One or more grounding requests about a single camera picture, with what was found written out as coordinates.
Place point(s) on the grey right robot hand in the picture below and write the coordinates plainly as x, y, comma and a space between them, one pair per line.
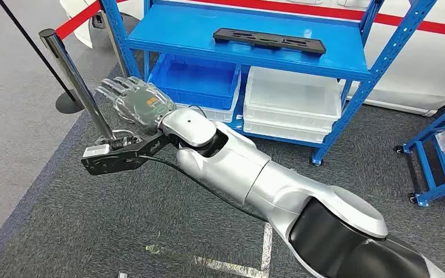
142, 103

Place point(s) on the black plastic panel part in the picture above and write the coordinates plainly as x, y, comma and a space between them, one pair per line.
314, 48

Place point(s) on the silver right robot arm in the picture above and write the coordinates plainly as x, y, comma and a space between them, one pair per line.
303, 192

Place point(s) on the blue metal shelf rack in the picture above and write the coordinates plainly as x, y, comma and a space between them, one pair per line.
188, 30

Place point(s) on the blue plastic bin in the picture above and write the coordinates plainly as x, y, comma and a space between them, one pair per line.
191, 90

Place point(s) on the black stanchion with disc base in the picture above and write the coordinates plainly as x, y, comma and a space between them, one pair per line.
69, 103

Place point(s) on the red barrier belt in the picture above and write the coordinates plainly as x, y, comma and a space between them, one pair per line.
437, 27
76, 19

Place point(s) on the translucent white plastic tray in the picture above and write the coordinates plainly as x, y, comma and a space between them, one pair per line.
291, 92
284, 132

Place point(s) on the white car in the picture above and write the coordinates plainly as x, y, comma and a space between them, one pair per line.
418, 69

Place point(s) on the small blue metal rack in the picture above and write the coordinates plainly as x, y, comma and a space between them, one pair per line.
426, 192

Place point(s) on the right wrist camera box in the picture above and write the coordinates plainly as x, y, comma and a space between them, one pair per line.
111, 161

